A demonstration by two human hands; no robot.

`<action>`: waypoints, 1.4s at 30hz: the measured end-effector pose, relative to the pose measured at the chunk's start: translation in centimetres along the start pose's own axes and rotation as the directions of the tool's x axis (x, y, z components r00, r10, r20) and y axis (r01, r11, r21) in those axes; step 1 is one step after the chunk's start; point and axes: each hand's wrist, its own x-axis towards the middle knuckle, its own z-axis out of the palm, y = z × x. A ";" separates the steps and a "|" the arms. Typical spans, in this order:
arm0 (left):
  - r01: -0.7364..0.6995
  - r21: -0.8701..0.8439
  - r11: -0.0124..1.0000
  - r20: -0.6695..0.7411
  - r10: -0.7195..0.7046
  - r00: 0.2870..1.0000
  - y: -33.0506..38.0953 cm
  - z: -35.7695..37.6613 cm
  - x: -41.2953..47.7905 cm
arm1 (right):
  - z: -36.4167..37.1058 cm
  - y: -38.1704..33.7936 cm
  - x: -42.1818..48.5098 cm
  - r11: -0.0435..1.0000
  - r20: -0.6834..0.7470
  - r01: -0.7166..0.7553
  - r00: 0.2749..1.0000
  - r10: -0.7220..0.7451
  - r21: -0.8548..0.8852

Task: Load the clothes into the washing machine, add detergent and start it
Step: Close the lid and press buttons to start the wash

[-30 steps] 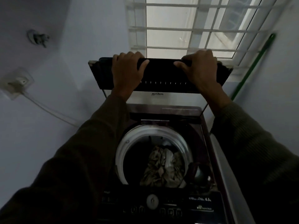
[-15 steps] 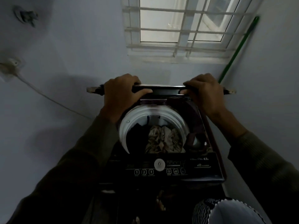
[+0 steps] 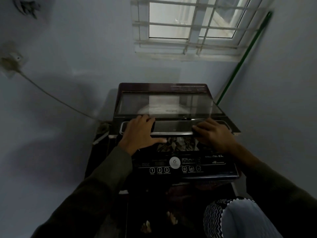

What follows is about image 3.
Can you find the person's right hand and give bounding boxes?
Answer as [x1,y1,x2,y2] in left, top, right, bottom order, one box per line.
[191,118,239,154]

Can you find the person's left hand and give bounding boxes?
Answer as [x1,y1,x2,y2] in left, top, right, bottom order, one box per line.
[118,114,168,156]

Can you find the white green leaf print clothes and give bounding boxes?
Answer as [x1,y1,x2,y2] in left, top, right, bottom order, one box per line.
[156,136,198,152]

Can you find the glass washing machine lid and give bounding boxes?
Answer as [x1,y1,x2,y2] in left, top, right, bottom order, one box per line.
[113,83,242,137]

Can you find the dark maroon washing machine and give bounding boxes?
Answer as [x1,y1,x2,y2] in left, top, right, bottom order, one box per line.
[84,83,242,196]

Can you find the black white zigzag laundry basket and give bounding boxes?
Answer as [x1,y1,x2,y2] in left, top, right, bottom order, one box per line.
[203,197,284,238]

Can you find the person's right forearm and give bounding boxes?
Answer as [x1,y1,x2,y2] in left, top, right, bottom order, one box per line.
[227,142,317,238]

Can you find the person's left forearm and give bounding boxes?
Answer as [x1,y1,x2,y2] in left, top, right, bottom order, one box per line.
[31,145,133,238]

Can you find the person's right foot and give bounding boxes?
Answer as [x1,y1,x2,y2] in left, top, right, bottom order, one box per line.
[166,211,178,225]

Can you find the person's foot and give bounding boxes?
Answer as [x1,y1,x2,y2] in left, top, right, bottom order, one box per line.
[166,211,178,225]
[140,220,152,233]

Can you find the person's left foot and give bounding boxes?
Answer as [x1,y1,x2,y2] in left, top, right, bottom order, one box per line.
[140,220,152,233]

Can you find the green pipe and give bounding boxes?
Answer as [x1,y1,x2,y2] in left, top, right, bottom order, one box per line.
[216,11,273,105]

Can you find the window with white bars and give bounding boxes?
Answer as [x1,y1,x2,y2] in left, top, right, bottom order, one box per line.
[131,0,275,62]

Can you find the white hose connector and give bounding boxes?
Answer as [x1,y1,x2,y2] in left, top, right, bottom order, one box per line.
[92,131,111,146]

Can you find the white wall socket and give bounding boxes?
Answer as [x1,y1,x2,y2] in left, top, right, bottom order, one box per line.
[0,52,28,78]

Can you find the metal wall tap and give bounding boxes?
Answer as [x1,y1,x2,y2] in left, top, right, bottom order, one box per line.
[12,0,43,20]

